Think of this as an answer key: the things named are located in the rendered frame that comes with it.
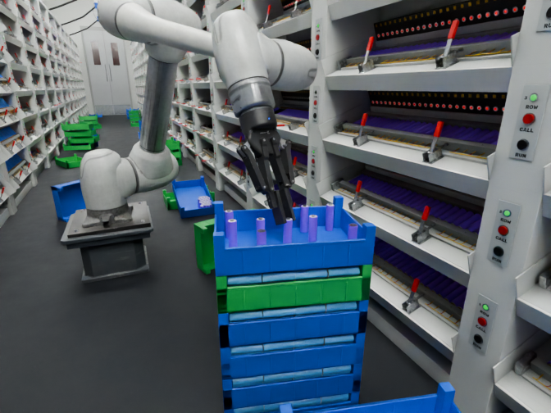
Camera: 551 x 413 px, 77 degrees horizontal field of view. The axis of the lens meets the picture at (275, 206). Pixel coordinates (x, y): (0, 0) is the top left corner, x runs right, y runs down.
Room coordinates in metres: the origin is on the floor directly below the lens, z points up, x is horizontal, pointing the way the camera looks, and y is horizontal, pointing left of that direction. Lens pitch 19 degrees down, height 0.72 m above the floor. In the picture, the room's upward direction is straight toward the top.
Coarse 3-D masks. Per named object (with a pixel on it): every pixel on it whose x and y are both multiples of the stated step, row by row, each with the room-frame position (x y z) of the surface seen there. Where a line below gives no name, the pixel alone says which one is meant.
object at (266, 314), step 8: (320, 304) 0.60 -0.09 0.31; (328, 304) 0.60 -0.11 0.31; (336, 304) 0.60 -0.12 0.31; (344, 304) 0.60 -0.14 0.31; (352, 304) 0.61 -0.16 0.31; (232, 312) 0.57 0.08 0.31; (240, 312) 0.58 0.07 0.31; (248, 312) 0.58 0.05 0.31; (256, 312) 0.58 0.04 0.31; (264, 312) 0.58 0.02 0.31; (272, 312) 0.58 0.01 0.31; (280, 312) 0.58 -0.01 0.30; (288, 312) 0.58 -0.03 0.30; (296, 312) 0.59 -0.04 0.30; (304, 312) 0.59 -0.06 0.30; (312, 312) 0.59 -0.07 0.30; (320, 312) 0.60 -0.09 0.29; (328, 312) 0.61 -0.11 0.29; (232, 320) 0.57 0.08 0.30; (240, 320) 0.58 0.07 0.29; (248, 320) 0.58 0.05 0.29
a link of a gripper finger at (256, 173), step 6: (246, 150) 0.69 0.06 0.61; (240, 156) 0.70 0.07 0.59; (246, 156) 0.69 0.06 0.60; (252, 156) 0.69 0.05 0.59; (246, 162) 0.69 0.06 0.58; (252, 162) 0.68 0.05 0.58; (246, 168) 0.69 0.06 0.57; (252, 168) 0.68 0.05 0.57; (258, 168) 0.68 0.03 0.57; (252, 174) 0.68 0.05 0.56; (258, 174) 0.68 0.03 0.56; (252, 180) 0.69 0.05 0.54; (258, 180) 0.67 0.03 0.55; (264, 186) 0.67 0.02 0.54; (258, 192) 0.68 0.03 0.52
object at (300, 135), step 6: (276, 102) 1.89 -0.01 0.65; (288, 102) 1.82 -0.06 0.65; (294, 102) 1.75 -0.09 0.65; (300, 102) 1.69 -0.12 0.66; (306, 102) 1.64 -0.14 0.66; (282, 126) 1.53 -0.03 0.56; (288, 126) 1.50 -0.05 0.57; (306, 126) 1.28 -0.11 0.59; (282, 132) 1.49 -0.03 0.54; (288, 132) 1.44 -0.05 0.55; (294, 132) 1.38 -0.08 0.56; (300, 132) 1.36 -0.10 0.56; (306, 132) 1.33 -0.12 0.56; (288, 138) 1.46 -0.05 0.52; (294, 138) 1.40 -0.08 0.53; (300, 138) 1.35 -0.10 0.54; (306, 138) 1.30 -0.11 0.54; (306, 144) 1.32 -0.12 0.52
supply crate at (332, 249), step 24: (216, 216) 0.73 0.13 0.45; (240, 216) 0.76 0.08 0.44; (264, 216) 0.77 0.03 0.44; (336, 216) 0.78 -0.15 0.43; (216, 240) 0.56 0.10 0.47; (240, 240) 0.70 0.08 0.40; (336, 240) 0.59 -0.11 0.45; (360, 240) 0.60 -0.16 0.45; (216, 264) 0.56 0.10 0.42; (240, 264) 0.56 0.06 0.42; (264, 264) 0.57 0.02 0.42; (288, 264) 0.58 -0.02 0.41; (312, 264) 0.58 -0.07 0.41; (336, 264) 0.59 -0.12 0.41; (360, 264) 0.60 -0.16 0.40
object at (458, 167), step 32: (384, 96) 1.16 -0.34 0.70; (416, 96) 1.03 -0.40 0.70; (448, 96) 0.93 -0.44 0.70; (480, 96) 0.85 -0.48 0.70; (320, 128) 1.19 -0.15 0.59; (352, 128) 1.15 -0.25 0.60; (384, 128) 1.03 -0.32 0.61; (416, 128) 0.97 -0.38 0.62; (448, 128) 0.90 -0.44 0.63; (480, 128) 0.84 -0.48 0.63; (384, 160) 0.92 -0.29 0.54; (416, 160) 0.82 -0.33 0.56; (448, 160) 0.77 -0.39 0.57; (480, 160) 0.71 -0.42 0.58; (480, 192) 0.66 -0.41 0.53
